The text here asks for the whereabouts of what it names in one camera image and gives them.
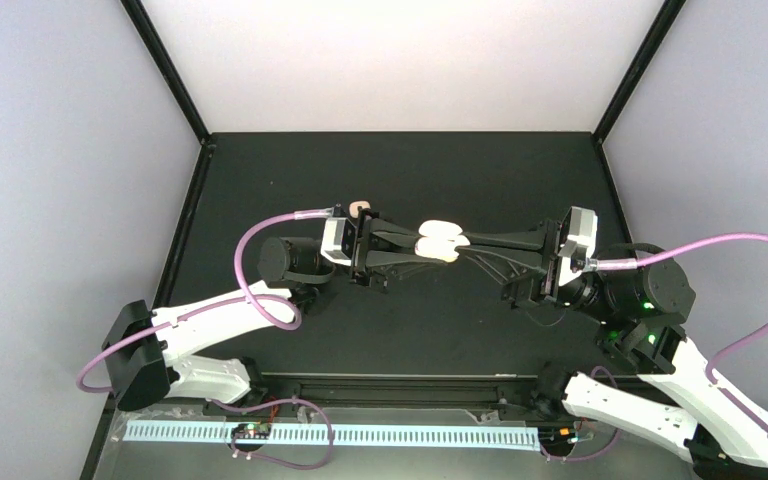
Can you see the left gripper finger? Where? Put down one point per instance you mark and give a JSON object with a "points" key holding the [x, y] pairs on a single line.
{"points": [[393, 233], [395, 261]]}

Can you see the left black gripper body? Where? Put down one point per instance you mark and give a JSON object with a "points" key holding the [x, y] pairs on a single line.
{"points": [[360, 276]]}

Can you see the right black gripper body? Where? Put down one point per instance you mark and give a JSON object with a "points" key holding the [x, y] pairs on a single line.
{"points": [[521, 295]]}

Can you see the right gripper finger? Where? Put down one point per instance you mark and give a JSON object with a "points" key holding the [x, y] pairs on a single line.
{"points": [[509, 267], [531, 240]]}

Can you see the pink earbuds charging case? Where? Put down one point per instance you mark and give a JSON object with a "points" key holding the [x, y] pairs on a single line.
{"points": [[357, 207]]}

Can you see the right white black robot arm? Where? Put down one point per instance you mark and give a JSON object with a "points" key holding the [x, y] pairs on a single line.
{"points": [[657, 384]]}

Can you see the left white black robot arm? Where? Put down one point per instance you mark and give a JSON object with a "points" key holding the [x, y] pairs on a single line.
{"points": [[152, 355]]}

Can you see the right base circuit board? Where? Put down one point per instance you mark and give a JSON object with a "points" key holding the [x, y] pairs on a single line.
{"points": [[563, 435]]}

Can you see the small green circuit board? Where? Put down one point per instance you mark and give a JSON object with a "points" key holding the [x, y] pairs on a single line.
{"points": [[251, 431]]}

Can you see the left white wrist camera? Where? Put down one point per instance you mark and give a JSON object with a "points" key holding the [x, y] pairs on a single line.
{"points": [[337, 245]]}

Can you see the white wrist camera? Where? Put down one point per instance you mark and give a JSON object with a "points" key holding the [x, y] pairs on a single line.
{"points": [[337, 245], [578, 237]]}

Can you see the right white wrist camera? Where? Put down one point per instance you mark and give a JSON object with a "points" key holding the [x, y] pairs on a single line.
{"points": [[578, 237]]}

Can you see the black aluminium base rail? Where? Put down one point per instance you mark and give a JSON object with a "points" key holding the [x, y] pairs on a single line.
{"points": [[508, 396]]}

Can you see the white slotted cable duct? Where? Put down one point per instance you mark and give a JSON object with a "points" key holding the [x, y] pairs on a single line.
{"points": [[518, 438]]}

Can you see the right black frame post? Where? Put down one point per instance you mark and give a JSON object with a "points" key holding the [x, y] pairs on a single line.
{"points": [[655, 35]]}

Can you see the black frame post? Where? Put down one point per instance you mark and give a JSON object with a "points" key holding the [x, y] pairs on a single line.
{"points": [[655, 35], [144, 26]]}

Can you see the left black frame post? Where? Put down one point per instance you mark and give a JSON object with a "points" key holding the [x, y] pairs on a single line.
{"points": [[144, 26]]}

